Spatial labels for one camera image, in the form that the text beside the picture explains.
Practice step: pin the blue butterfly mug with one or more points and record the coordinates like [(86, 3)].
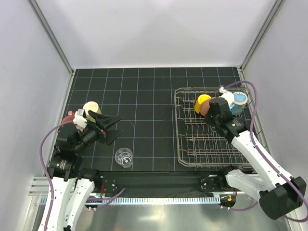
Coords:
[(239, 103)]

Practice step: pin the clear glass tumbler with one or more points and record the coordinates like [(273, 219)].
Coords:
[(124, 157)]

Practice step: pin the brown floral mug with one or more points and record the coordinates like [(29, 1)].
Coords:
[(207, 106)]

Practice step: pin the grey wire dish rack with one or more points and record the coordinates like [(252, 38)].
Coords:
[(199, 144)]

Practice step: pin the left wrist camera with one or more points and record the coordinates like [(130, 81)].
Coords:
[(80, 119)]

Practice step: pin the white slotted cable duct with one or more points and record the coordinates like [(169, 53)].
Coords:
[(154, 201)]

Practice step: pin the yellow mug black handle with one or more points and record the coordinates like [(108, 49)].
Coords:
[(200, 100)]

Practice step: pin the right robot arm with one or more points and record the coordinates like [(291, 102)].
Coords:
[(277, 191)]

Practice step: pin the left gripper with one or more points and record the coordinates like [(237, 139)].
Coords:
[(100, 130)]

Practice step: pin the cream yellow faceted mug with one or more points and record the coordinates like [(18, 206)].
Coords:
[(91, 106)]

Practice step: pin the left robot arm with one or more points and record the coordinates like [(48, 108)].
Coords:
[(70, 186)]

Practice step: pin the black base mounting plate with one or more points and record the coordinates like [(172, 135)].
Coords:
[(163, 184)]

